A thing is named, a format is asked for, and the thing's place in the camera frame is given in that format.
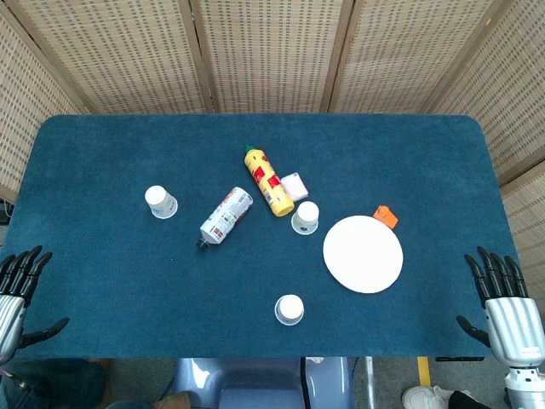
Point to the white labelled bottle black cap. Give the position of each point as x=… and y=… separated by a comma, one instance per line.
x=225, y=217

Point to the clear cup bottom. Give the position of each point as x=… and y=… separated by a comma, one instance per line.
x=289, y=309

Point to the yellow squeeze bottle green cap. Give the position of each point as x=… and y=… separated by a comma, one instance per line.
x=266, y=179

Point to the pink white tissue packet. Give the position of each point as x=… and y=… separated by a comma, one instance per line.
x=294, y=186

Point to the white round paper plate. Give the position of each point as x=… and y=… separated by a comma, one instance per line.
x=363, y=254

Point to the black bar under table edge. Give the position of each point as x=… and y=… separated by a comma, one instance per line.
x=460, y=358

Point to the brown shoe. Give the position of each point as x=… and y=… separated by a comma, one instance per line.
x=174, y=401

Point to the woven bamboo screen panel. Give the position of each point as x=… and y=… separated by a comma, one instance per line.
x=511, y=85
x=530, y=221
x=272, y=55
x=119, y=55
x=409, y=55
x=21, y=106

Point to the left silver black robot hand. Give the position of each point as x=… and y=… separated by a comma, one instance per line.
x=10, y=315

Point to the yellow floor tape strip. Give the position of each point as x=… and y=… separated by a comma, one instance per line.
x=423, y=370

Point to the white sneaker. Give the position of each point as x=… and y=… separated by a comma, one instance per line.
x=421, y=398

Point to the grey-blue robot base body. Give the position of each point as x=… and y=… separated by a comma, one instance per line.
x=255, y=383

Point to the white paper cup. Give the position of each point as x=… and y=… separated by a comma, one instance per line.
x=306, y=215

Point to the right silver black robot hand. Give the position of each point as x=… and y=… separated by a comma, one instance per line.
x=511, y=328

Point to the black trouser leg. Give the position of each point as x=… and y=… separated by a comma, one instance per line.
x=464, y=401

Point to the blue felt table cover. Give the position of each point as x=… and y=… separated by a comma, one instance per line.
x=127, y=149

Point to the orange plastic block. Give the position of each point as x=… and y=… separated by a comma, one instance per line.
x=385, y=216

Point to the blue jeans leg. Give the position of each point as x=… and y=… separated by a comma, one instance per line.
x=51, y=383

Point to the white metal pole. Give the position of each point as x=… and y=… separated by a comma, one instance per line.
x=369, y=383

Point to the clear cup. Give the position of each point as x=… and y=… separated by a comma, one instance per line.
x=289, y=309
x=159, y=200

